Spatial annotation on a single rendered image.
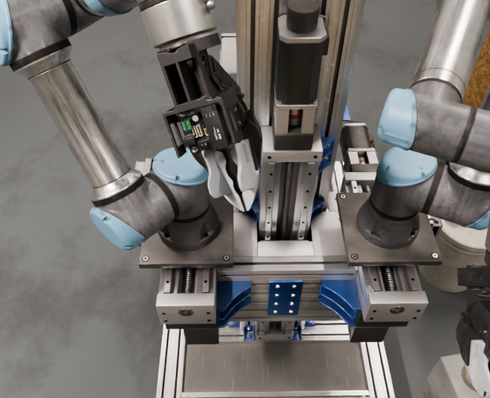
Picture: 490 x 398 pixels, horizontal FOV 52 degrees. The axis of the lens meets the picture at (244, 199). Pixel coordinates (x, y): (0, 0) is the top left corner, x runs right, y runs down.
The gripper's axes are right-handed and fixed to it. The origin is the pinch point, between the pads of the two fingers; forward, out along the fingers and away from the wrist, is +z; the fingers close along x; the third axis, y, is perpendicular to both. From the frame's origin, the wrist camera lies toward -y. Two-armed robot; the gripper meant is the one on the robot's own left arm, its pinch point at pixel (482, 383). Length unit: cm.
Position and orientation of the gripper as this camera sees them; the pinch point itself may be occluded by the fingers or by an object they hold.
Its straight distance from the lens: 77.5
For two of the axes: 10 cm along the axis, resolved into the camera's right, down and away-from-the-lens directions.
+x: 10.0, 0.1, -0.1
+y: -0.1, 3.5, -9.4
